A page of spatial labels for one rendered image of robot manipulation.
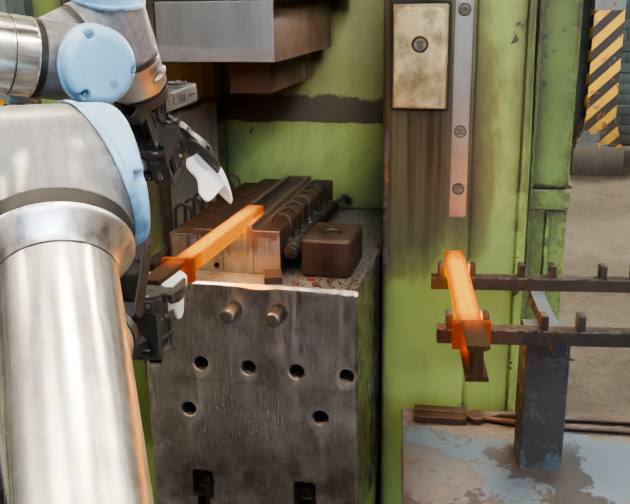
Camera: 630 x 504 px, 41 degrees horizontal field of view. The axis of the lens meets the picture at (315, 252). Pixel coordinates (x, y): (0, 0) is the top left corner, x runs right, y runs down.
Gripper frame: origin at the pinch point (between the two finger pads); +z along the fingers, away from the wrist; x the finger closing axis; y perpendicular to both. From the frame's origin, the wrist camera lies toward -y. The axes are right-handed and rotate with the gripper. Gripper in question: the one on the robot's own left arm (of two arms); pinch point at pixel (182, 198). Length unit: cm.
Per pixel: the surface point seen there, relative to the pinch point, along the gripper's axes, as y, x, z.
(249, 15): -31.4, 3.8, -10.4
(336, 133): -61, 7, 36
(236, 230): -11.2, 1.5, 17.2
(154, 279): 14.6, 0.5, 1.0
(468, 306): 9.4, 40.6, 8.5
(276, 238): -13.8, 7.0, 21.3
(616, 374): -118, 86, 192
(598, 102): -479, 106, 328
